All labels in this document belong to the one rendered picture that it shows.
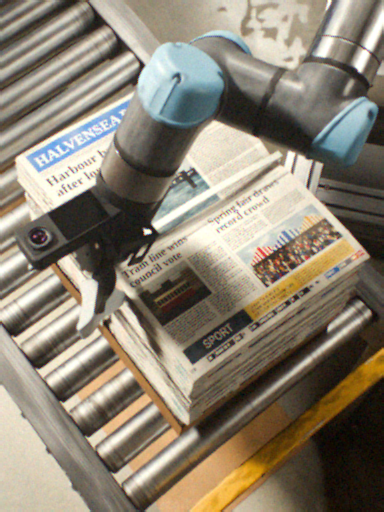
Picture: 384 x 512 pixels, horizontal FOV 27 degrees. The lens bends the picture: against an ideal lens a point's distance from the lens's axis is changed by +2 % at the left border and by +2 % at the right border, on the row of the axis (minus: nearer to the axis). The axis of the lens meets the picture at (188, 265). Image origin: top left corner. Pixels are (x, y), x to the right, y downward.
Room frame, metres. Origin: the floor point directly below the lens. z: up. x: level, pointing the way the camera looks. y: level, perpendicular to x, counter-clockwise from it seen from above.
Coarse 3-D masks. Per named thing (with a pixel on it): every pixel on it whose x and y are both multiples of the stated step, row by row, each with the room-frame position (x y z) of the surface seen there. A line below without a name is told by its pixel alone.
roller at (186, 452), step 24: (360, 312) 0.38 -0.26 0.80; (336, 336) 0.34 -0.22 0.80; (288, 360) 0.31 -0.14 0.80; (312, 360) 0.31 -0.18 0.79; (264, 384) 0.27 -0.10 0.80; (288, 384) 0.27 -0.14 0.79; (216, 408) 0.24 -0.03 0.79; (240, 408) 0.24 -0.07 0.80; (264, 408) 0.24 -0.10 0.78; (192, 432) 0.21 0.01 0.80; (216, 432) 0.21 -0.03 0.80; (168, 456) 0.18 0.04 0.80; (192, 456) 0.18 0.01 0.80; (144, 480) 0.15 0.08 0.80; (168, 480) 0.15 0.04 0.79; (144, 504) 0.12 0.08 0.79
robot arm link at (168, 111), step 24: (168, 48) 0.47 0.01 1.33; (192, 48) 0.48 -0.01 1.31; (144, 72) 0.46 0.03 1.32; (168, 72) 0.44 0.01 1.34; (192, 72) 0.45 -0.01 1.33; (216, 72) 0.46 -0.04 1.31; (144, 96) 0.43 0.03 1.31; (168, 96) 0.42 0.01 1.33; (192, 96) 0.42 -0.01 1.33; (216, 96) 0.43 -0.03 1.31; (144, 120) 0.42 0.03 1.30; (168, 120) 0.41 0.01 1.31; (192, 120) 0.41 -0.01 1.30; (120, 144) 0.41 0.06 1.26; (144, 144) 0.40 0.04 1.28; (168, 144) 0.40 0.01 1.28; (192, 144) 0.41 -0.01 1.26; (144, 168) 0.39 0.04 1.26; (168, 168) 0.39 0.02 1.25
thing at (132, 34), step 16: (96, 0) 0.97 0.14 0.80; (112, 0) 0.97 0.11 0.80; (96, 16) 0.96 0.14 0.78; (112, 16) 0.94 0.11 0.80; (128, 16) 0.94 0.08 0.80; (128, 32) 0.91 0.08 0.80; (144, 32) 0.91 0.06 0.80; (128, 48) 0.88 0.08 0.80; (144, 48) 0.87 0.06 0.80; (144, 64) 0.84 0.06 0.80; (368, 272) 0.44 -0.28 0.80; (368, 288) 0.41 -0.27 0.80; (368, 304) 0.39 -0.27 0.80; (368, 336) 0.37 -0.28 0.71
